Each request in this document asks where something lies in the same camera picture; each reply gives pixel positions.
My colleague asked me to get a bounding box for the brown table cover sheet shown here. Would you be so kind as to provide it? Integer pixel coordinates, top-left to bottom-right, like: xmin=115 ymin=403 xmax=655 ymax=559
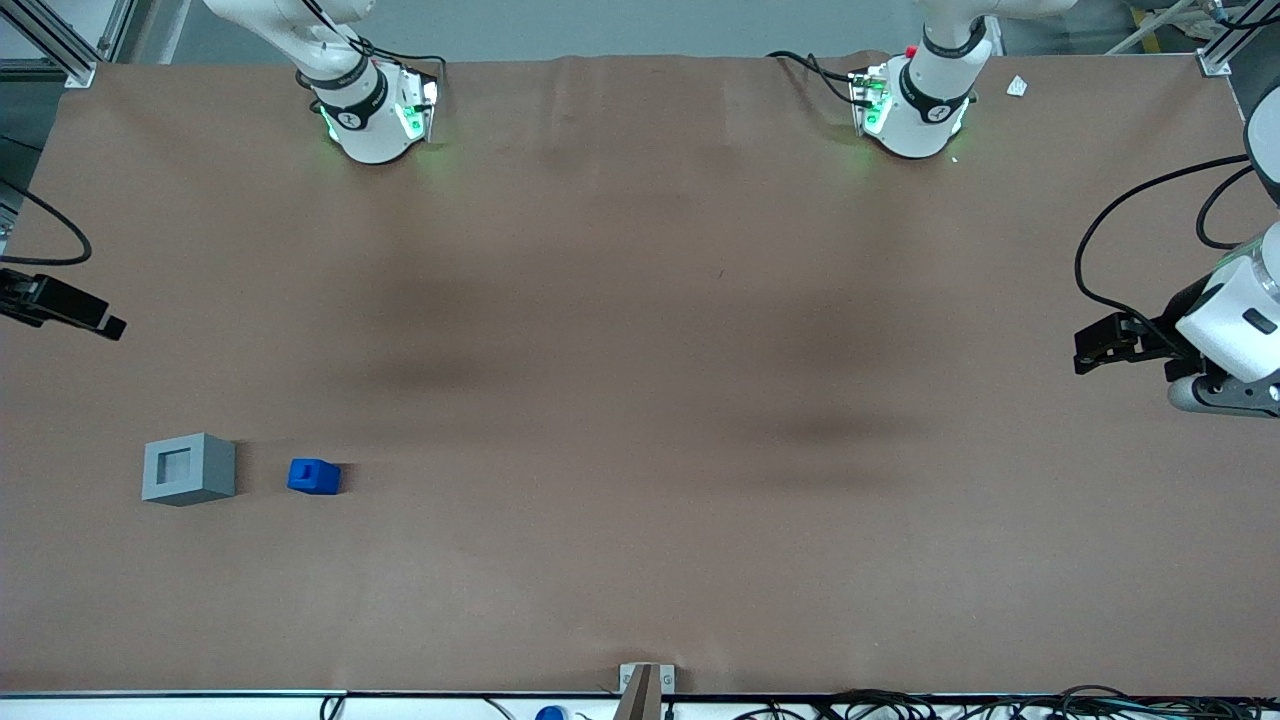
xmin=0 ymin=50 xmax=1280 ymax=698

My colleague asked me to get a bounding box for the long black left wrist cable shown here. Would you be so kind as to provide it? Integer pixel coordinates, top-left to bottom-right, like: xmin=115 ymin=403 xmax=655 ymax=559
xmin=1074 ymin=154 xmax=1253 ymax=336

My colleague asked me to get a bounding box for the gray cube base with socket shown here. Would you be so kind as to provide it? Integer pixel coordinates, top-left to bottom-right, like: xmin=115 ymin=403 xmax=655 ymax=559
xmin=142 ymin=432 xmax=237 ymax=507

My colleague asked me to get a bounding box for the black cable bundle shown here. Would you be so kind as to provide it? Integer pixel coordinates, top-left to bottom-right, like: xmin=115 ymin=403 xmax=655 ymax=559
xmin=730 ymin=685 xmax=1280 ymax=720

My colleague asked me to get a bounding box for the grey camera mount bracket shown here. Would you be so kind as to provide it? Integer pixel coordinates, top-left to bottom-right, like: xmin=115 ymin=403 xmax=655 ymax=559
xmin=612 ymin=662 xmax=677 ymax=720

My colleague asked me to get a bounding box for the black left base cable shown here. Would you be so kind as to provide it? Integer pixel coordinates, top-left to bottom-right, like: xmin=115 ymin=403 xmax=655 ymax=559
xmin=766 ymin=50 xmax=873 ymax=107

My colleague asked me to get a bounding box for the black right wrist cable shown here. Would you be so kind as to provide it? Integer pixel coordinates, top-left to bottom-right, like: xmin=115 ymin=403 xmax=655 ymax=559
xmin=0 ymin=178 xmax=94 ymax=267

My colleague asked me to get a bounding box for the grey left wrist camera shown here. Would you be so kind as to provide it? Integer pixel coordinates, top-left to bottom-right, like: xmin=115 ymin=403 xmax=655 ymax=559
xmin=1167 ymin=374 xmax=1280 ymax=419

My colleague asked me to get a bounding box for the blue plastic part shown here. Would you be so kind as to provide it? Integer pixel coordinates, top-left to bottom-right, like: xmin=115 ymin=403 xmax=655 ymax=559
xmin=287 ymin=458 xmax=342 ymax=497

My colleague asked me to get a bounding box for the short black looped cable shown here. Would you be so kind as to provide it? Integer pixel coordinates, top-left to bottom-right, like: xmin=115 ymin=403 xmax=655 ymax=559
xmin=1196 ymin=165 xmax=1257 ymax=251

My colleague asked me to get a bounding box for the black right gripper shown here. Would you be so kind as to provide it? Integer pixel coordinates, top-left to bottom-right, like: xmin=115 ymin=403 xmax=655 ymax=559
xmin=0 ymin=267 xmax=129 ymax=342

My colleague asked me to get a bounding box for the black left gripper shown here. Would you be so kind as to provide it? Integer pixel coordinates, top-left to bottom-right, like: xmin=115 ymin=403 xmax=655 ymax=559
xmin=1074 ymin=271 xmax=1220 ymax=382

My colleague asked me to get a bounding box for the aluminium frame profile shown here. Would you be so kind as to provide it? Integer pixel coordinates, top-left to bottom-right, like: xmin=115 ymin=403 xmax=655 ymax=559
xmin=0 ymin=0 xmax=138 ymax=89
xmin=1196 ymin=0 xmax=1280 ymax=78

